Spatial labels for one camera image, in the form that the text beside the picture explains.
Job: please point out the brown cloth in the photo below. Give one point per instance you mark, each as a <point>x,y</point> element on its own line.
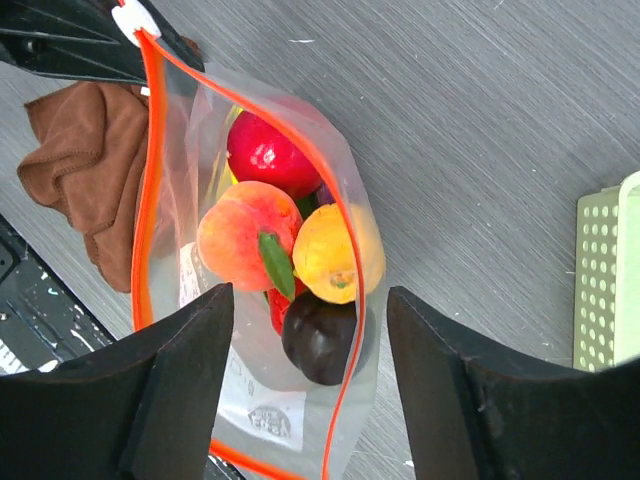
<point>89,167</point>

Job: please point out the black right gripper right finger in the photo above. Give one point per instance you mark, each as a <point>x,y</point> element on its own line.
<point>477,409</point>

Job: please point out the clear zip top bag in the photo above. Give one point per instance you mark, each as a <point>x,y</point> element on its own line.
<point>270,419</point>

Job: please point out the orange toy fruit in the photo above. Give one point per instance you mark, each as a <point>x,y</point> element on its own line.
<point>323,255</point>

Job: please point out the pale green perforated basket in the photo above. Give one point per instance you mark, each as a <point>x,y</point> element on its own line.
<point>606,305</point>

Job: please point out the red bell pepper toy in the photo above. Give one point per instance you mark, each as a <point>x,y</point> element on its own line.
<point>278,306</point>

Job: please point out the red apple toy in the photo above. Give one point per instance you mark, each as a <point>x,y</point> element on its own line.
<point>259,152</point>

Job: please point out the dark purple plum toy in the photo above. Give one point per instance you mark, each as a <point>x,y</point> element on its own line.
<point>317,336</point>

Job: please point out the purple eggplant toy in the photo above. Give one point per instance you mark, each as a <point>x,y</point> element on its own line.
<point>323,195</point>

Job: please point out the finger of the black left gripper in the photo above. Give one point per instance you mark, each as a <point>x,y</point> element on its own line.
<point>183,47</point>
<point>67,39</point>

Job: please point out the peach toy fruit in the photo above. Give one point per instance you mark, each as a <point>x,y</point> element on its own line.
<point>228,234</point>

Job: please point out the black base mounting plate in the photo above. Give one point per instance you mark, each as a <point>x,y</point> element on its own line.
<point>43,323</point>

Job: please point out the yellow banana toy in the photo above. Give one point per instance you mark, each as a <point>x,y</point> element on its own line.
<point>222,177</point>

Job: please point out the green leafy vegetable toy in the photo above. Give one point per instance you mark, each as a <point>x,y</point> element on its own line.
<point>307,205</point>

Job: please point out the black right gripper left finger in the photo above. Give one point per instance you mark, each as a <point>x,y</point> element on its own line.
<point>143,407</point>

